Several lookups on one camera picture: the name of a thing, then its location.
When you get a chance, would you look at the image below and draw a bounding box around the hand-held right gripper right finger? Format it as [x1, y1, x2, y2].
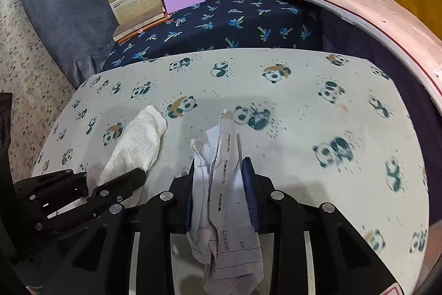
[241, 157, 404, 295]

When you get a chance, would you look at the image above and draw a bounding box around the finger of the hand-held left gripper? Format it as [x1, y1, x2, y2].
[35, 168, 146, 237]
[14, 169, 91, 213]

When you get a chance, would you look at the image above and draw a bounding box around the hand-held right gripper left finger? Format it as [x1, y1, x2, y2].
[27, 170, 194, 295]

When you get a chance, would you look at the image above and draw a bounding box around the white paper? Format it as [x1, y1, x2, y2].
[186, 108, 265, 295]

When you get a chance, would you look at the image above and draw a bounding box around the white tissue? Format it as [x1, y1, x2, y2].
[86, 105, 168, 190]

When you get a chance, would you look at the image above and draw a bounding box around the speckled beige cloth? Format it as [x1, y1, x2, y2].
[0, 0, 81, 178]

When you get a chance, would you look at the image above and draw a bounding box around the panda print tablecloth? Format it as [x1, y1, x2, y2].
[31, 48, 430, 295]

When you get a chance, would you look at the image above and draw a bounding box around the tan notebook with orange edge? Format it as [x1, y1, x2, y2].
[112, 11, 170, 43]

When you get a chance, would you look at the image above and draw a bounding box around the navy palm print cloth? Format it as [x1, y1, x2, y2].
[100, 0, 323, 72]

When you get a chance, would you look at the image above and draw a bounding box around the dark purple cloth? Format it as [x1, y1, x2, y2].
[318, 10, 442, 130]

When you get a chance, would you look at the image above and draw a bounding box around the pink blanket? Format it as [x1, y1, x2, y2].
[252, 0, 442, 105]

